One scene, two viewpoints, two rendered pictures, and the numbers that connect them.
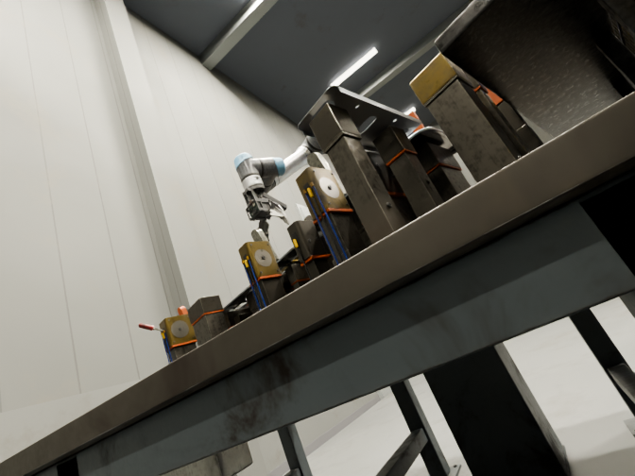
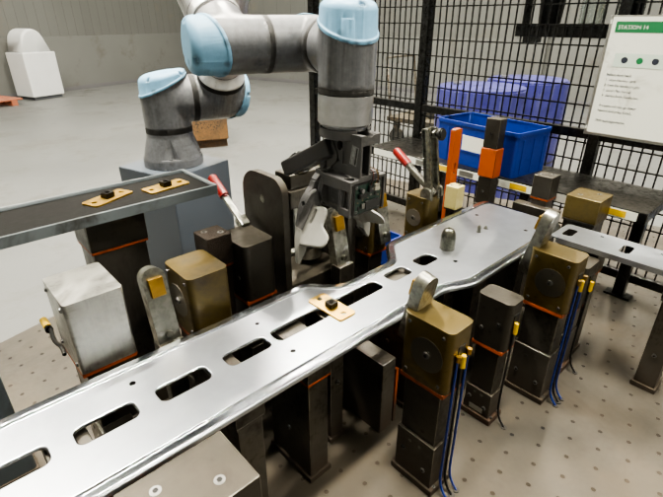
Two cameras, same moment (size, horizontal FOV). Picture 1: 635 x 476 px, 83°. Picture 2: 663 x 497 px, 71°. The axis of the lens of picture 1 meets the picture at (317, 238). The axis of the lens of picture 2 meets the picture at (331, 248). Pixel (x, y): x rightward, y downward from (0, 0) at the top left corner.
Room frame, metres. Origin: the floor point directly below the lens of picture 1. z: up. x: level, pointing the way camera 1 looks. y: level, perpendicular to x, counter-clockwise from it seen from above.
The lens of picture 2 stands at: (1.12, 0.79, 1.45)
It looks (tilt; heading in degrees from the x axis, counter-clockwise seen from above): 26 degrees down; 277
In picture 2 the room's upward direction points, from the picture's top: straight up
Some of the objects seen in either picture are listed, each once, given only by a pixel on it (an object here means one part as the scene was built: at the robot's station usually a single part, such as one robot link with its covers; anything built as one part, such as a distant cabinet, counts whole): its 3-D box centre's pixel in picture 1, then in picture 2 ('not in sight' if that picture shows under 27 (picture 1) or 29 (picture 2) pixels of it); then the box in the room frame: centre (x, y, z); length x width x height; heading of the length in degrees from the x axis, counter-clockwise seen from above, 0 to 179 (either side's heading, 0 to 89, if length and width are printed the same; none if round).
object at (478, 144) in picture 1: (480, 142); (572, 259); (0.62, -0.35, 0.88); 0.08 x 0.08 x 0.36; 49
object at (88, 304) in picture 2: not in sight; (109, 388); (1.55, 0.26, 0.90); 0.13 x 0.08 x 0.41; 139
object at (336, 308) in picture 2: not in sight; (331, 304); (1.20, 0.12, 1.01); 0.08 x 0.04 x 0.01; 140
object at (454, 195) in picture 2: not in sight; (447, 248); (0.94, -0.37, 0.88); 0.04 x 0.04 x 0.37; 49
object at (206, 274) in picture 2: not in sight; (204, 351); (1.44, 0.13, 0.89); 0.12 x 0.08 x 0.38; 139
